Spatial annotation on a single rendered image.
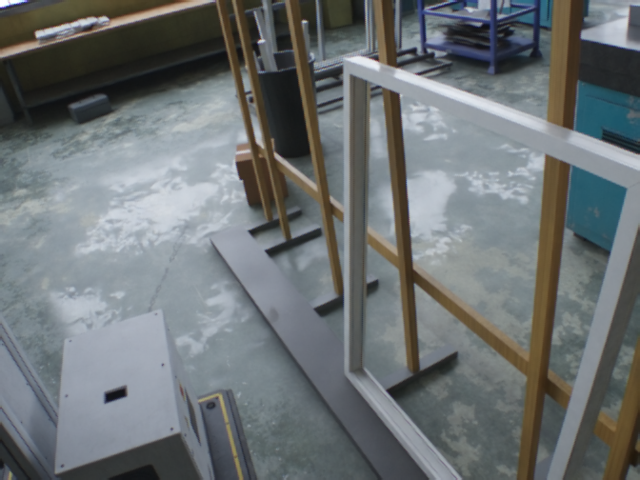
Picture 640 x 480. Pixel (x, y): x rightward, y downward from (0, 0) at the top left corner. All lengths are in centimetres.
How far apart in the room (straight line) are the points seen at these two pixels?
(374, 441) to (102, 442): 117
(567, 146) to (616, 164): 12
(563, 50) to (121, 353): 150
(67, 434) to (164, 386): 29
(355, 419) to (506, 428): 62
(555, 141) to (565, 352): 170
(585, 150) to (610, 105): 184
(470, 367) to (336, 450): 74
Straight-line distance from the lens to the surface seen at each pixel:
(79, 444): 169
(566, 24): 129
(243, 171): 411
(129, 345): 191
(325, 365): 272
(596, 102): 312
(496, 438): 249
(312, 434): 254
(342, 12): 919
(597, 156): 122
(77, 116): 719
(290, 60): 502
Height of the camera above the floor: 200
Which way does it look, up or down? 32 degrees down
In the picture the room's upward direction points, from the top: 10 degrees counter-clockwise
